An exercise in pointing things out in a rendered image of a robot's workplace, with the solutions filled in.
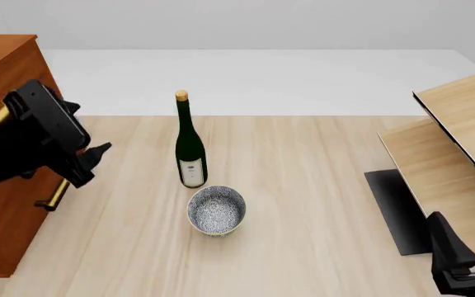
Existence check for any blue patterned bowl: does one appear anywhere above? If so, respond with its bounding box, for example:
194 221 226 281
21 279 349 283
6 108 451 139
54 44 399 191
186 184 248 239

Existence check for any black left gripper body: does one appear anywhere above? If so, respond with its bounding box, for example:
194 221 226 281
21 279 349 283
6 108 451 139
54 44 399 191
2 91 96 190

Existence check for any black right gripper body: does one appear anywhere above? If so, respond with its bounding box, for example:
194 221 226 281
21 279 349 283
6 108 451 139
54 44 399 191
430 255 475 295

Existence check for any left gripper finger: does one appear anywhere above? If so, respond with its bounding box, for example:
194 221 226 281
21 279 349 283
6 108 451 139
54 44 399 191
79 141 113 172
61 99 82 118

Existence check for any pale wooden shelf rack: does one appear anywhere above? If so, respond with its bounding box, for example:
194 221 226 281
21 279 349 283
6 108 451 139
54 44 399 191
377 65 475 260

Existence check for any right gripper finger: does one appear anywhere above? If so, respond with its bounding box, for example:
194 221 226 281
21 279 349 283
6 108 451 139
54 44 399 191
426 210 475 271

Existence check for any dark green wine bottle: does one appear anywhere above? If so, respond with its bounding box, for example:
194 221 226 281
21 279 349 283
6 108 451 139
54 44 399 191
174 89 209 190

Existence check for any red-brown wooden cabinet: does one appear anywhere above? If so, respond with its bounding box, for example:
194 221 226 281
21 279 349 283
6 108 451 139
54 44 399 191
0 34 63 103

